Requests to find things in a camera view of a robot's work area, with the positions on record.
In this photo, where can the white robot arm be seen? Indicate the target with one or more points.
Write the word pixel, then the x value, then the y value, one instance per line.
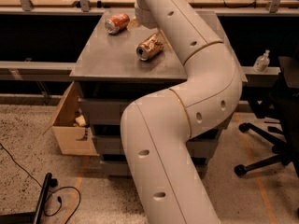
pixel 168 185

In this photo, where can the gold brown soda can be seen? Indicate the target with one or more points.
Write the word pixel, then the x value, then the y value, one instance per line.
pixel 150 47

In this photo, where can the orange soda can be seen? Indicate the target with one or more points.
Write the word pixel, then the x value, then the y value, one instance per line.
pixel 117 23

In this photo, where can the top grey drawer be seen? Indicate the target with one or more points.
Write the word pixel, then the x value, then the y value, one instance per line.
pixel 102 111

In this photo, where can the grey drawer cabinet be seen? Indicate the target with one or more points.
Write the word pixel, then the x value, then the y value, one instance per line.
pixel 109 69

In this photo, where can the cardboard box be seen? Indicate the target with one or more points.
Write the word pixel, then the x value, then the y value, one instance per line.
pixel 69 128

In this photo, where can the clear sanitizer bottle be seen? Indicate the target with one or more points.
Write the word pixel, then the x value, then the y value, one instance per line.
pixel 262 62

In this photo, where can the black office chair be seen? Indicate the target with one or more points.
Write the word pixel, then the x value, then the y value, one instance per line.
pixel 281 103

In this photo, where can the grey metal rail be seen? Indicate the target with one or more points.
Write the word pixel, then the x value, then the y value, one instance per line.
pixel 36 71

